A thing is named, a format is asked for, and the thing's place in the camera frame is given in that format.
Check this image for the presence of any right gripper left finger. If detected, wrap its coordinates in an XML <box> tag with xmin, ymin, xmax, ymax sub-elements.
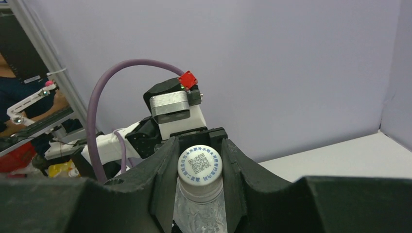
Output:
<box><xmin>0</xmin><ymin>137</ymin><xmax>180</xmax><ymax>233</ymax></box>

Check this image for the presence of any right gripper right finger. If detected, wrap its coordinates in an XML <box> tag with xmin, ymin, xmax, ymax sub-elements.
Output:
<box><xmin>221</xmin><ymin>139</ymin><xmax>412</xmax><ymax>233</ymax></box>

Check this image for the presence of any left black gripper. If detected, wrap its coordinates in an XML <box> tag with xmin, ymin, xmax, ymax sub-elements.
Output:
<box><xmin>171</xmin><ymin>127</ymin><xmax>228</xmax><ymax>153</ymax></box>

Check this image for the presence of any clear bottle white cap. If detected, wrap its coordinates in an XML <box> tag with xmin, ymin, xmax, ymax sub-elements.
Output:
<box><xmin>173</xmin><ymin>183</ymin><xmax>228</xmax><ymax>233</ymax></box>

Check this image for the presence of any white blue QR cap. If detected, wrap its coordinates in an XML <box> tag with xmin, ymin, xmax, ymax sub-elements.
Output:
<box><xmin>177</xmin><ymin>145</ymin><xmax>223</xmax><ymax>198</ymax></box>

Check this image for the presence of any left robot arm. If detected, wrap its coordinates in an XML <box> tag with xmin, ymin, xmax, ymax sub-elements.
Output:
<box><xmin>96</xmin><ymin>78</ymin><xmax>228</xmax><ymax>165</ymax></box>

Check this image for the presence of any yellow bottle in background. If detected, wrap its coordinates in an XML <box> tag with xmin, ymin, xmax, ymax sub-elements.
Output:
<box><xmin>48</xmin><ymin>160</ymin><xmax>81</xmax><ymax>178</ymax></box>

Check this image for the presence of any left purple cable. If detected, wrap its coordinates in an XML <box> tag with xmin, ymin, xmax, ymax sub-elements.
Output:
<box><xmin>86</xmin><ymin>59</ymin><xmax>185</xmax><ymax>184</ymax></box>

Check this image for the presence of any aluminium rail frame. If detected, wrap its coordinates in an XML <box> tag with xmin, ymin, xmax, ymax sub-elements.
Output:
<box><xmin>7</xmin><ymin>0</ymin><xmax>86</xmax><ymax>126</ymax></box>

